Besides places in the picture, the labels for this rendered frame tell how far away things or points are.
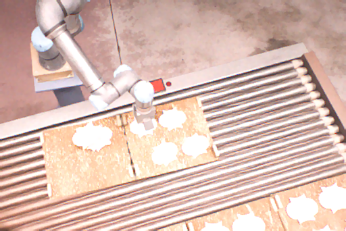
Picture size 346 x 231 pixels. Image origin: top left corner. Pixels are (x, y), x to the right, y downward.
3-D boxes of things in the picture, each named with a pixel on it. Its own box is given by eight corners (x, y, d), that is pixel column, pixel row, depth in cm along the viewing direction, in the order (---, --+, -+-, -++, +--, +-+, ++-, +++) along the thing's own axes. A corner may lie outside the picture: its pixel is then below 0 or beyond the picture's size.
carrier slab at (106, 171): (40, 133, 170) (40, 132, 169) (119, 115, 173) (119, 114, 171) (51, 200, 158) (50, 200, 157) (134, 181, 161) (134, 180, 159)
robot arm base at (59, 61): (36, 51, 183) (30, 41, 173) (62, 42, 184) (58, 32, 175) (44, 75, 179) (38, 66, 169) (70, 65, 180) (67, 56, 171)
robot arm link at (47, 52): (32, 48, 172) (23, 33, 159) (53, 33, 175) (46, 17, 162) (46, 63, 170) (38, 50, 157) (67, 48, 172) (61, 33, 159)
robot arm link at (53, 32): (20, 3, 116) (103, 114, 131) (46, -14, 118) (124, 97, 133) (20, 10, 127) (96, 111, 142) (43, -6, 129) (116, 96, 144)
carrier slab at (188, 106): (121, 115, 173) (120, 113, 171) (196, 97, 175) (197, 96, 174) (137, 180, 161) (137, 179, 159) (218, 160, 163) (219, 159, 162)
